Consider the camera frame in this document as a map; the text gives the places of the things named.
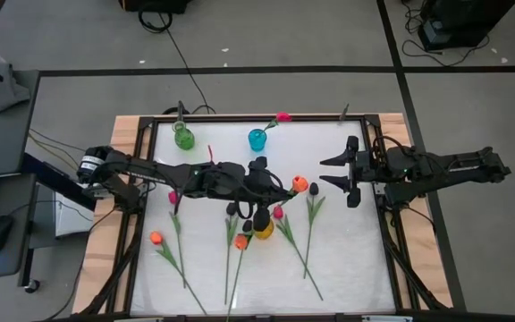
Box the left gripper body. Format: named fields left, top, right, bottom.
left=215, top=156, right=271, bottom=232

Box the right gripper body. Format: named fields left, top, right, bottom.
left=346, top=136, right=386, bottom=209

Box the pink artificial tulip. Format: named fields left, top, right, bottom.
left=167, top=191, right=188, bottom=290
left=257, top=111, right=293, bottom=138
left=273, top=204, right=325, bottom=302

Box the dark tulip stem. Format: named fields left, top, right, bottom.
left=224, top=201, right=240, bottom=307

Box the black artificial tulip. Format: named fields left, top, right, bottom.
left=302, top=182, right=327, bottom=280
left=225, top=219, right=254, bottom=322

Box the yellow textured glass vase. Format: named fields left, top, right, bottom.
left=255, top=221, right=275, bottom=241

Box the blue glass vase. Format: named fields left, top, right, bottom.
left=247, top=128, right=268, bottom=153

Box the green textured glass vase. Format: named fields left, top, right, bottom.
left=172, top=120, right=196, bottom=151

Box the white box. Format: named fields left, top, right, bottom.
left=53, top=190, right=96, bottom=239

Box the black computer tower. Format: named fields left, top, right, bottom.
left=418, top=0, right=515, bottom=51

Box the black equipment case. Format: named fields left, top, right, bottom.
left=118, top=0, right=192, bottom=14

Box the grey desk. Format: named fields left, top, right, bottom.
left=0, top=69, right=40, bottom=283

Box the black metal table frame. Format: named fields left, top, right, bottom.
left=72, top=113, right=454, bottom=322

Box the black floor cable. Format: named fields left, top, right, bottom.
left=137, top=7, right=217, bottom=115

